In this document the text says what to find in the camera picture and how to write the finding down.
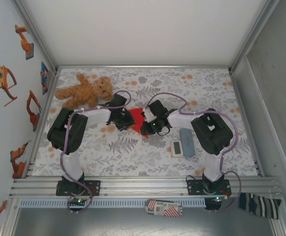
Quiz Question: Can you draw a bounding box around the floral patterned tablecloth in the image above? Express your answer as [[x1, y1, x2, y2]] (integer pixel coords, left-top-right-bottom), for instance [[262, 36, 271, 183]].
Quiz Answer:
[[32, 67, 260, 177]]

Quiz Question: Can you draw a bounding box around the black white striped sock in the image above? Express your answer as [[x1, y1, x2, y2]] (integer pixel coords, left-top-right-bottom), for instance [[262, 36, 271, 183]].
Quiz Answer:
[[238, 192, 283, 220]]

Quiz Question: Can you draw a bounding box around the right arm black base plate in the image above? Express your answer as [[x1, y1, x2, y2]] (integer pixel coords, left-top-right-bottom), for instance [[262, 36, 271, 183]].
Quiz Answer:
[[187, 179, 231, 196]]

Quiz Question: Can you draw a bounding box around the aluminium frame post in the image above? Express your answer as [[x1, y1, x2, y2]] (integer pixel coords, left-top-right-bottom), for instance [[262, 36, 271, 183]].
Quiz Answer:
[[13, 0, 59, 72], [228, 0, 281, 73]]

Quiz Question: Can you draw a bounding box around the white slotted cable duct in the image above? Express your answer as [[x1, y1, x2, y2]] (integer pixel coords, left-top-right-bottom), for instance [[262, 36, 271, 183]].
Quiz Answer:
[[19, 198, 207, 207]]

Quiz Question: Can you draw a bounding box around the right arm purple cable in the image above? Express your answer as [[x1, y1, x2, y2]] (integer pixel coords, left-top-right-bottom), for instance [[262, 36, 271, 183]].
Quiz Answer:
[[145, 92, 243, 213]]

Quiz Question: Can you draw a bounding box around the wide aluminium mounting beam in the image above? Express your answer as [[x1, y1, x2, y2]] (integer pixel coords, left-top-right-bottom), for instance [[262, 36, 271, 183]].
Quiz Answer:
[[9, 176, 284, 198]]

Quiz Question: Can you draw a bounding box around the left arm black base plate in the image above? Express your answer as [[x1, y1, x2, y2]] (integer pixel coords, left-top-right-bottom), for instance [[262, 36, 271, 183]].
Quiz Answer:
[[56, 180, 101, 197]]

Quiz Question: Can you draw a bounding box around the thin aluminium crossbar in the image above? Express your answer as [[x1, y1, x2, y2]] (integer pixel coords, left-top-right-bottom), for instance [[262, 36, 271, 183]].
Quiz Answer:
[[56, 64, 231, 70]]

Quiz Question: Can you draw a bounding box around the blue orange machine wall sticker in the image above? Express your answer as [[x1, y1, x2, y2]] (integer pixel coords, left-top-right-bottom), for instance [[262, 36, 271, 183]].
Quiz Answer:
[[39, 61, 54, 95]]

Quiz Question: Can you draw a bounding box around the red square paper sheet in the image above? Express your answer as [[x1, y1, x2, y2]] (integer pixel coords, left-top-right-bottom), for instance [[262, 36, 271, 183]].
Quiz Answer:
[[128, 107, 156, 140]]

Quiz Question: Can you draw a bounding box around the brown teddy bear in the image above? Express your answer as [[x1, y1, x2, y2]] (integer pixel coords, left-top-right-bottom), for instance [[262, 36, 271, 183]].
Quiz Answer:
[[54, 73, 114, 114]]

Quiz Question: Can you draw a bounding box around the orange claw gripper wall sticker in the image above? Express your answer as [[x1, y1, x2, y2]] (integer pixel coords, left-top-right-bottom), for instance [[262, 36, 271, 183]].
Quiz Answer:
[[0, 65, 18, 107]]

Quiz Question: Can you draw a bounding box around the small green LED circuit board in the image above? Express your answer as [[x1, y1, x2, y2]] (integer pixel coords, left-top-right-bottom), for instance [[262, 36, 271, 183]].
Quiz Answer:
[[67, 196, 94, 206], [211, 195, 229, 203]]

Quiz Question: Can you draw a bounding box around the red striped printed packet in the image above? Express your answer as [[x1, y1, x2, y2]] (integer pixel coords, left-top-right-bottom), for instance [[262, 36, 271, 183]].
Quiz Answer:
[[144, 198, 184, 217]]

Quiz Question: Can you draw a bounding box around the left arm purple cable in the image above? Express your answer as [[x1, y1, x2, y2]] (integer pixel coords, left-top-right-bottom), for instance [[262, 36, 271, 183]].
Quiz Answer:
[[60, 90, 132, 215]]

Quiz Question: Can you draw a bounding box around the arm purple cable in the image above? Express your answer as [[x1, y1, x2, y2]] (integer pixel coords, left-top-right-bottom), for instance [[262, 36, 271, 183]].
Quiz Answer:
[[145, 92, 243, 213], [60, 90, 132, 215]]

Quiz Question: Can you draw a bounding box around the aluminium side rail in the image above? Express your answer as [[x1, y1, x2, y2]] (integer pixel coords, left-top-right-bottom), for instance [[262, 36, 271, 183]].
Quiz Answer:
[[22, 70, 61, 178], [230, 70, 266, 177]]

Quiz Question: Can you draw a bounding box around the white digital timer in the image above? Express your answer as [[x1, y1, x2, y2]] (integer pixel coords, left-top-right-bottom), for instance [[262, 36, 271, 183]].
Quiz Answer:
[[170, 139, 184, 158]]

